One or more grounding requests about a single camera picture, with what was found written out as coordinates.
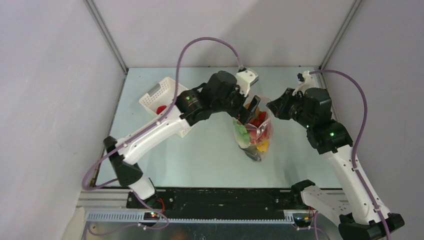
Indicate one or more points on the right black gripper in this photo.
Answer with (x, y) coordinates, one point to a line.
(281, 106)

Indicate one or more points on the clear zip top bag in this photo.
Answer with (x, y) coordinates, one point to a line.
(266, 130)

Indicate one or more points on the yellow toy lemon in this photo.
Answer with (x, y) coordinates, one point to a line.
(263, 147)

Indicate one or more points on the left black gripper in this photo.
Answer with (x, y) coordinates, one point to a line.
(246, 115)

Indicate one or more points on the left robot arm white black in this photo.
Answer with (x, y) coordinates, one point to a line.
(123, 153)

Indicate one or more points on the grey slotted cable duct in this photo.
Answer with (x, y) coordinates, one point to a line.
(139, 217)

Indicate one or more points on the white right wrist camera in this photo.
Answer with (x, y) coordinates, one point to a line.
(307, 82)

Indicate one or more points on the red toy apple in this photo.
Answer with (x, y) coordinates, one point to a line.
(160, 109)

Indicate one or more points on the white perforated plastic basket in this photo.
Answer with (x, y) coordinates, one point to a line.
(163, 93)

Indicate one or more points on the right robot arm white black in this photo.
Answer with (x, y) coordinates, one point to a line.
(364, 216)

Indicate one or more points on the green toy lettuce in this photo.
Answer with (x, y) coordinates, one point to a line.
(241, 134)

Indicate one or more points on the grey toy fish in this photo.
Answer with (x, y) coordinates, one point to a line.
(253, 154)

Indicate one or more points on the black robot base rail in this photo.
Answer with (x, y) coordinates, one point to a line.
(229, 203)

